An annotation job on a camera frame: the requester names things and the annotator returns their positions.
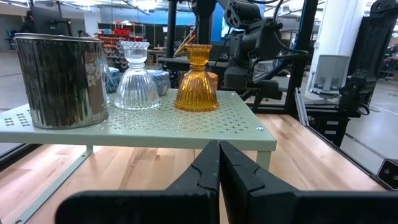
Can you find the grey table-level camera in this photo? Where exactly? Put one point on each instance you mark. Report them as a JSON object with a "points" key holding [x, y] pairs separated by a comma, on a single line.
{"points": [[388, 174]]}

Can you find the green perforated metal shelf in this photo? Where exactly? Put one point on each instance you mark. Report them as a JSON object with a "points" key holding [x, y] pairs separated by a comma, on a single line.
{"points": [[186, 124]]}

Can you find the black computer monitor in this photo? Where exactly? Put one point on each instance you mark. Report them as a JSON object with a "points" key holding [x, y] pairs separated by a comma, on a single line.
{"points": [[49, 20]]}

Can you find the red storage rack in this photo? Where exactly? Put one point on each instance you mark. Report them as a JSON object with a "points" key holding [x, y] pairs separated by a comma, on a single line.
{"points": [[121, 32]]}

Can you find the grey office chair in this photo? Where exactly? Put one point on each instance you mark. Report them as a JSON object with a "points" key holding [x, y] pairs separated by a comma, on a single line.
{"points": [[331, 71]]}

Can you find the black panel screen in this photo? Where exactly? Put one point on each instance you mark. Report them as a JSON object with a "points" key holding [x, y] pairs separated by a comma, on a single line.
{"points": [[376, 43]]}

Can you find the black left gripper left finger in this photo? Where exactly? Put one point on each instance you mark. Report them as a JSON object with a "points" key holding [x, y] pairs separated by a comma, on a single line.
{"points": [[192, 202]]}

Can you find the amber glass candlestick holder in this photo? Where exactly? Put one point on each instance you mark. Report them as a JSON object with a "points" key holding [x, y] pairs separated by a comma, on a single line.
{"points": [[196, 90]]}

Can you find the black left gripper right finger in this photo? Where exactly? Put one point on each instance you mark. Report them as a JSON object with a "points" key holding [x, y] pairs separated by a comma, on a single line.
{"points": [[280, 208]]}

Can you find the clear glass candlestick holder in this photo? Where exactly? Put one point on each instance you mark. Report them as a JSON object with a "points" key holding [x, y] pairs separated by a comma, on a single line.
{"points": [[136, 90]]}

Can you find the blue patterned candle tin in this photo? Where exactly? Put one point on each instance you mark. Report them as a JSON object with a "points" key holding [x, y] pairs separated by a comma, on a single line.
{"points": [[163, 81], [113, 81]]}

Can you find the person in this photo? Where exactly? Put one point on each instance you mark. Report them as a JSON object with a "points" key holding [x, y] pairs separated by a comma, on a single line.
{"points": [[27, 21]]}

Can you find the silver candle tin floral label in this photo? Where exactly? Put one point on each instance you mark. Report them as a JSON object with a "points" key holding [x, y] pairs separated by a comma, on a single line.
{"points": [[56, 84]]}

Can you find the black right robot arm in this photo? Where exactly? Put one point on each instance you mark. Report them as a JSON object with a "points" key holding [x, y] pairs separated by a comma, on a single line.
{"points": [[261, 40]]}

